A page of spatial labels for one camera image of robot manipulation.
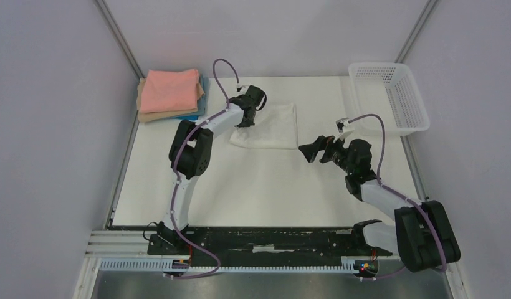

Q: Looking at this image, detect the white t shirt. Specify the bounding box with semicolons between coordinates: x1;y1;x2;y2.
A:
229;103;298;150

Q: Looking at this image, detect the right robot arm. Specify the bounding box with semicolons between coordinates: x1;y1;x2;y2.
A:
299;136;461;273

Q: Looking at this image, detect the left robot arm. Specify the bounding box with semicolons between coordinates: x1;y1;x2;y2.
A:
157;85;267;254

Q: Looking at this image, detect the blue folded t shirt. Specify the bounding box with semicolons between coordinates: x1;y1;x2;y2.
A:
173;75;209;121

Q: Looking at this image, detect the white plastic basket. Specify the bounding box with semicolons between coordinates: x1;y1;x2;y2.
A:
345;62;430;136

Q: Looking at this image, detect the beige folded t shirt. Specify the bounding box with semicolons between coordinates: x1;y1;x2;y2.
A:
136;78;204;123

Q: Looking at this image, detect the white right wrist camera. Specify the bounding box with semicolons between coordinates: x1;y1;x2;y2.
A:
335;118;355;135

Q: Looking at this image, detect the white cable duct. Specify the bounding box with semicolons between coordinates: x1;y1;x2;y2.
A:
99;258;359;275

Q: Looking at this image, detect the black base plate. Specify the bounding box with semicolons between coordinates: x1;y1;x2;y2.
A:
147;223;392;268

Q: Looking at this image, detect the aluminium frame rail left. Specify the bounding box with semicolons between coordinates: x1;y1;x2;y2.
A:
93;0;145;78

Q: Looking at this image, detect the aluminium frame rail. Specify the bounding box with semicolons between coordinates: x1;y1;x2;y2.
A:
93;0;145;78
394;0;440;64

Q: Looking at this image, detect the aluminium frame rail right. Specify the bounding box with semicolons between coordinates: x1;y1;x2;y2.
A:
394;0;440;64

